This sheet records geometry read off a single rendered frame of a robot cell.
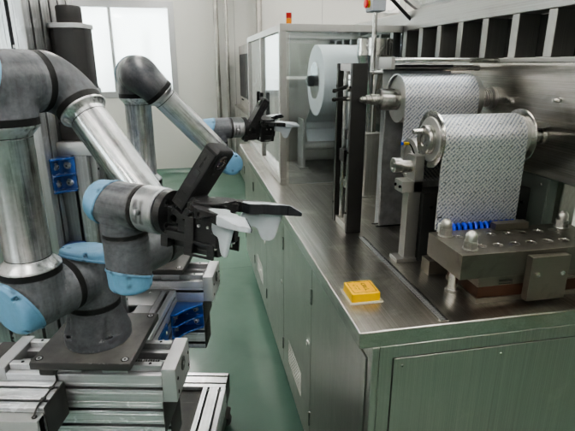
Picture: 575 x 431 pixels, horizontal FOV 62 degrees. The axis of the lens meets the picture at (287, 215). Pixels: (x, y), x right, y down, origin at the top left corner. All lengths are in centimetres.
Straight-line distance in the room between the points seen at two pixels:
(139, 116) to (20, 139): 73
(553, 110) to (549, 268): 44
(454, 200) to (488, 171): 11
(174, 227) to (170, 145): 600
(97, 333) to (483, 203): 101
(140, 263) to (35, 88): 37
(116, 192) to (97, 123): 23
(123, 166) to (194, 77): 572
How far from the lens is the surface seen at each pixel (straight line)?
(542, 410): 142
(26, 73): 98
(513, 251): 120
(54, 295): 106
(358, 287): 117
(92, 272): 112
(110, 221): 81
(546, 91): 149
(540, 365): 132
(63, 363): 119
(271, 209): 72
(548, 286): 127
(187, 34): 666
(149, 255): 85
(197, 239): 70
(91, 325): 117
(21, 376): 131
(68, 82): 102
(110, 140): 98
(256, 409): 225
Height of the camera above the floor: 144
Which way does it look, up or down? 18 degrees down
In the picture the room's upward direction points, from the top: straight up
